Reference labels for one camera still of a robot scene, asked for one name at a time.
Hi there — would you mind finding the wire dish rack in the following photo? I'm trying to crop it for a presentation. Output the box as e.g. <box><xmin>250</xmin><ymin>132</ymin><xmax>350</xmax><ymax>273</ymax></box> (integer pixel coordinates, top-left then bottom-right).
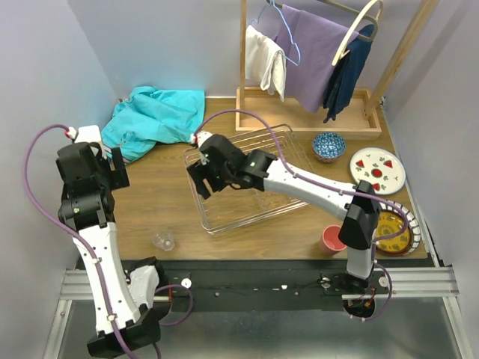
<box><xmin>183</xmin><ymin>124</ymin><xmax>312</xmax><ymax>235</ymax></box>

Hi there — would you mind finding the clear drinking glass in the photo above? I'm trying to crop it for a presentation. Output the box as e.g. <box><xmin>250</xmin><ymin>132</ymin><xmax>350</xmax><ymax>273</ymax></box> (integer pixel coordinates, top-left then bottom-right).
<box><xmin>152</xmin><ymin>228</ymin><xmax>175</xmax><ymax>251</ymax></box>

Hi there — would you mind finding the blue patterned bowl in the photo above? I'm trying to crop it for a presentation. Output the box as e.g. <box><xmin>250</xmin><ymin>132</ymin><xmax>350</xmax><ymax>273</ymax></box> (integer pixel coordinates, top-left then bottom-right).
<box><xmin>312</xmin><ymin>132</ymin><xmax>346</xmax><ymax>163</ymax></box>

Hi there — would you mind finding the pink plastic cup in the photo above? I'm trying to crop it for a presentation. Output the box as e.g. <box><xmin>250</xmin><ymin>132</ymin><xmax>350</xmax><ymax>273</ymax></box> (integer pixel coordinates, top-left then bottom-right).
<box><xmin>319</xmin><ymin>225</ymin><xmax>347</xmax><ymax>257</ymax></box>

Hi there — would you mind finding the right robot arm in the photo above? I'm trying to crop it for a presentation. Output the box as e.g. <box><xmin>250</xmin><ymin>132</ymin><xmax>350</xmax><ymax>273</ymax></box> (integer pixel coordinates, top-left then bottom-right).
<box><xmin>187</xmin><ymin>131</ymin><xmax>381</xmax><ymax>293</ymax></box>

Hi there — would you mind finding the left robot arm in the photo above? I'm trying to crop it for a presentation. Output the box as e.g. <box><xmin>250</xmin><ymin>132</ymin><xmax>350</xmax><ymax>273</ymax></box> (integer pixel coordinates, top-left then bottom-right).
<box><xmin>56</xmin><ymin>142</ymin><xmax>168</xmax><ymax>358</ymax></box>

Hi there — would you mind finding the wooden clothes rack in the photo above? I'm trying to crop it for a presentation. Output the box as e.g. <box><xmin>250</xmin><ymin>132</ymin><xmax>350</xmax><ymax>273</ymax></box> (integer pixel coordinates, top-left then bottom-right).
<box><xmin>236</xmin><ymin>1</ymin><xmax>438</xmax><ymax>140</ymax></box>

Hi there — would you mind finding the turquoise shirt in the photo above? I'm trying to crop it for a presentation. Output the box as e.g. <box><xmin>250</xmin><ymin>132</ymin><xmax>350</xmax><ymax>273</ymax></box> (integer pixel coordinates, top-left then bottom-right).
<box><xmin>101</xmin><ymin>86</ymin><xmax>206</xmax><ymax>163</ymax></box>

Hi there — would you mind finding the white cloth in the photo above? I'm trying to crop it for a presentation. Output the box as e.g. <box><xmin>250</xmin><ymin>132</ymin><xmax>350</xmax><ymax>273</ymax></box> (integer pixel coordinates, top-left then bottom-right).
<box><xmin>245</xmin><ymin>25</ymin><xmax>287</xmax><ymax>101</ymax></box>

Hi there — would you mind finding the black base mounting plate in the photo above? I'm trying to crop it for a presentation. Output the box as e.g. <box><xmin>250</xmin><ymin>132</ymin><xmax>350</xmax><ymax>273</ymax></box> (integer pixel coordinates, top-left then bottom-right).
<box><xmin>123</xmin><ymin>259</ymin><xmax>390</xmax><ymax>313</ymax></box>

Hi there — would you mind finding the purple cloth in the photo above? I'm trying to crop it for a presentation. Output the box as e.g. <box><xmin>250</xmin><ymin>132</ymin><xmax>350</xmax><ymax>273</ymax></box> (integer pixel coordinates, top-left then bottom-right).
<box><xmin>275</xmin><ymin>4</ymin><xmax>348</xmax><ymax>113</ymax></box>

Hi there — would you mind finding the navy garment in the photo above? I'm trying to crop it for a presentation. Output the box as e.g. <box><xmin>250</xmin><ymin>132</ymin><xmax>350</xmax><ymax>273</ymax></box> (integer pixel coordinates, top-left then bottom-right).
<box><xmin>323</xmin><ymin>37</ymin><xmax>372</xmax><ymax>123</ymax></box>

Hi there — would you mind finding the watermelon pattern plate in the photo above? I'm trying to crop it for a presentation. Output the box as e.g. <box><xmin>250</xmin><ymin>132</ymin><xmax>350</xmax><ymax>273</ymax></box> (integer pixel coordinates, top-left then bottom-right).
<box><xmin>350</xmin><ymin>147</ymin><xmax>406</xmax><ymax>195</ymax></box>

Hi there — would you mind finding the wooden hanger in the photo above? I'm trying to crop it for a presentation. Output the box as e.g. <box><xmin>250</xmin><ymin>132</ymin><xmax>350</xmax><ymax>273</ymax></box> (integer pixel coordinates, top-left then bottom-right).
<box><xmin>327</xmin><ymin>0</ymin><xmax>384</xmax><ymax>67</ymax></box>

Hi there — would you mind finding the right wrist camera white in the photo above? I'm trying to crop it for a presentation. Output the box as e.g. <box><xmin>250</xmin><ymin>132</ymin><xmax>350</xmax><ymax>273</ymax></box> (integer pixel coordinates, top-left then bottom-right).
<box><xmin>190</xmin><ymin>130</ymin><xmax>213</xmax><ymax>148</ymax></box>

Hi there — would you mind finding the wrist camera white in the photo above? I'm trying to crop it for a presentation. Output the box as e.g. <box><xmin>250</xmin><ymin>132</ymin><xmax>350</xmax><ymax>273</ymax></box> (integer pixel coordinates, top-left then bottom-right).
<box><xmin>190</xmin><ymin>130</ymin><xmax>213</xmax><ymax>148</ymax></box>
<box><xmin>73</xmin><ymin>125</ymin><xmax>102</xmax><ymax>144</ymax></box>

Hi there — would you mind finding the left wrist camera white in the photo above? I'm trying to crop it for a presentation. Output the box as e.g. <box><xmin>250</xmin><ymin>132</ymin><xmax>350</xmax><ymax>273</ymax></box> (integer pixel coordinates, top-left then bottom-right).
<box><xmin>73</xmin><ymin>125</ymin><xmax>102</xmax><ymax>144</ymax></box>

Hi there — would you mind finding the light blue wire hanger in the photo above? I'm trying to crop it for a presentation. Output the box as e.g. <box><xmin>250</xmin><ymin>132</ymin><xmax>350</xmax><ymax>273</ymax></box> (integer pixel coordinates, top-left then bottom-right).
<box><xmin>249</xmin><ymin>0</ymin><xmax>301</xmax><ymax>67</ymax></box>

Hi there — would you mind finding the aluminium frame rail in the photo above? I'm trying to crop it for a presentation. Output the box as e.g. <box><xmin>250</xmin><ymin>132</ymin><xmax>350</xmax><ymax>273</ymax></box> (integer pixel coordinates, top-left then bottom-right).
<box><xmin>43</xmin><ymin>267</ymin><xmax>460</xmax><ymax>358</ymax></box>

